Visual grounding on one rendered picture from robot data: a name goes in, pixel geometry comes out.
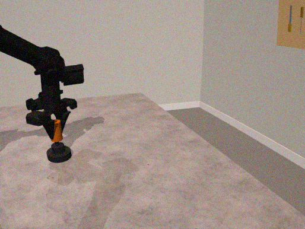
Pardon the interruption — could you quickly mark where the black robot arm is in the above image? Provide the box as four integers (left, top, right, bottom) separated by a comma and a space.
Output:
0, 25, 84, 112

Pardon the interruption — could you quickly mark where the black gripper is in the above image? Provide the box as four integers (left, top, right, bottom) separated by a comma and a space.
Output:
26, 88, 77, 140

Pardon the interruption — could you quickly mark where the orange knob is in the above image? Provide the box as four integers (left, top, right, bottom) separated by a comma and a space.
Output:
51, 119, 63, 142

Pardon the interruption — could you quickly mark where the dark grey round pedestal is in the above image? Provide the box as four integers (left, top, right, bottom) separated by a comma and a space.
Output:
46, 142, 71, 163

